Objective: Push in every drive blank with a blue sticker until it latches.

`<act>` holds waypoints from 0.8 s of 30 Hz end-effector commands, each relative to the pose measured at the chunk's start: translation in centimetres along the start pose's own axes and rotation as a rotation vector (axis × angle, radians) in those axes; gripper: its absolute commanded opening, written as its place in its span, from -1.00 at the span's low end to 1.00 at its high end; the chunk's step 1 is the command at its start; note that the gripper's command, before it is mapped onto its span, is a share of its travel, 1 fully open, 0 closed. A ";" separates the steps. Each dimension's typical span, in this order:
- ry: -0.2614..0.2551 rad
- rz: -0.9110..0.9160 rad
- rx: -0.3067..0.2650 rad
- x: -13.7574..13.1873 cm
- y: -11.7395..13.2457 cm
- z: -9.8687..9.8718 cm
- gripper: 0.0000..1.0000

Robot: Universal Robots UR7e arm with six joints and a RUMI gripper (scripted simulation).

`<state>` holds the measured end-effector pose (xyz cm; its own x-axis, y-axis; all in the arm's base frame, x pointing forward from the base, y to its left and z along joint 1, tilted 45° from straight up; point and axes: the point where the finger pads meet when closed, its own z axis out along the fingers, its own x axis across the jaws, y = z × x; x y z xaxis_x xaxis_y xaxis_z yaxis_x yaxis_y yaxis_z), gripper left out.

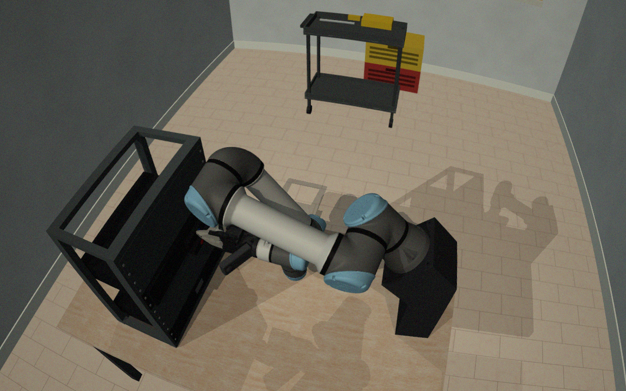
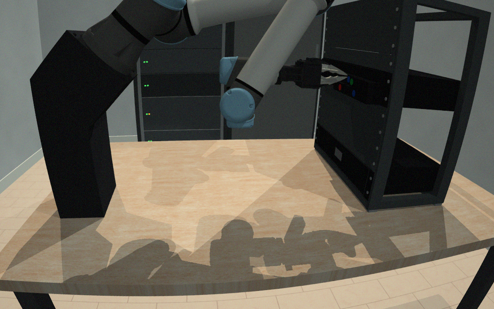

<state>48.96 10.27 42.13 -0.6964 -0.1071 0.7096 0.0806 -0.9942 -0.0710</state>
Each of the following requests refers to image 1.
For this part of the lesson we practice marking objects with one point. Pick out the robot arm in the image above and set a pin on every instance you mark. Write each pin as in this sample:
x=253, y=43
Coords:
x=348, y=262

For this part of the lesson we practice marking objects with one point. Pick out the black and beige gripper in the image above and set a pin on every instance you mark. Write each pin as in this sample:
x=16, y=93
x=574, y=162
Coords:
x=229, y=241

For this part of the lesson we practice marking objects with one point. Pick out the black server rack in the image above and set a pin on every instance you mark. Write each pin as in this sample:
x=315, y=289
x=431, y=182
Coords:
x=148, y=248

